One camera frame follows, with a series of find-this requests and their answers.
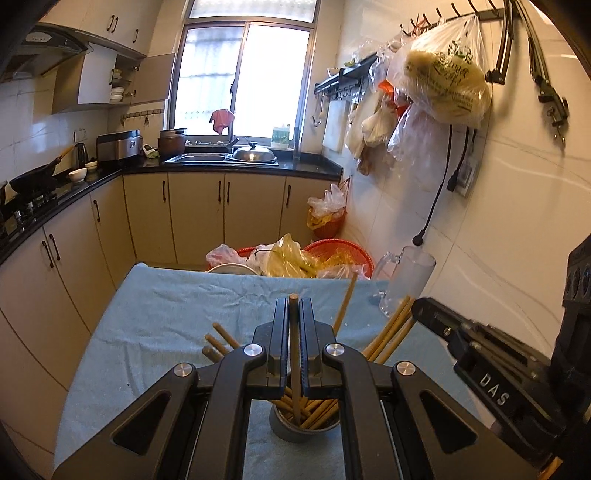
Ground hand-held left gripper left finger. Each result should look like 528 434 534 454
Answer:
52 298 293 480

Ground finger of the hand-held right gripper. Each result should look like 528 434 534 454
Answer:
412 298 463 357
427 296 551 371

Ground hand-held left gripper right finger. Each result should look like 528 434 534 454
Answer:
299 298 539 480

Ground dark round utensil holder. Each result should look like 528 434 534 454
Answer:
269 397 343 445

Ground clear glass mug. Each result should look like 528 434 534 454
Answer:
379 246 437 319

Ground yellow plastic bag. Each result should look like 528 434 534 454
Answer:
256 234 319 278

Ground metal basin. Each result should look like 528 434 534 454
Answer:
207 263 260 276

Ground large red basket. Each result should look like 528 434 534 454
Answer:
302 239 375 281

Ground crumpled clear plastic bag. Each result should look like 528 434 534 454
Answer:
206 244 252 269

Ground red trash bin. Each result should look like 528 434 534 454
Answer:
307 183 348 239

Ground teal towel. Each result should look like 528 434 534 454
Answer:
53 262 490 480

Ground beige lower kitchen cabinets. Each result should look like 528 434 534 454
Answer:
0 171 342 462

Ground beige kitchen cabinets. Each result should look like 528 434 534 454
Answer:
37 0 177 115
0 171 342 462

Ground black kitchen countertop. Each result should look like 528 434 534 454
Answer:
0 154 343 266

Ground metal pot lid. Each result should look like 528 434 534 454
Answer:
232 142 278 163

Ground steel kitchen sink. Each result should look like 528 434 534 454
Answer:
165 152 280 166

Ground hanging clear plastic bags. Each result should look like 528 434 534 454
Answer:
346 78 416 178

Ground white cutting board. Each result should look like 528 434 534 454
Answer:
322 99 352 154

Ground brown clay pot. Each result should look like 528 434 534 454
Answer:
159 129 188 158

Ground pink cloth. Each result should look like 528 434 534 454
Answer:
210 109 235 136

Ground large hanging plastic bag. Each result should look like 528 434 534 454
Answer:
385 14 492 129

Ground silver rice cooker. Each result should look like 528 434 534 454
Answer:
97 130 141 162

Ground black hanging clamp tool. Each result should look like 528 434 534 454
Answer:
485 0 515 86
526 14 571 145

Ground kitchen window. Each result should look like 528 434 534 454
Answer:
164 0 319 141

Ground gas stove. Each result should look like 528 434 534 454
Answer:
0 182 61 241

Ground black wok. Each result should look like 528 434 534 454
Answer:
9 145 75 195

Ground beige upper kitchen cabinets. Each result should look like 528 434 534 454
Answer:
37 0 177 115

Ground range hood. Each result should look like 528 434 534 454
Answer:
0 25 90 79

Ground black power cable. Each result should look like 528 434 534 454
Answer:
412 124 468 246

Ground wall power outlet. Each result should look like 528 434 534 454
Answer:
455 154 477 198

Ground black wall rack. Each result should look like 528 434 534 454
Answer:
315 52 380 101

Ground dark wall hook rail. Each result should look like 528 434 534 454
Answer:
401 0 509 37

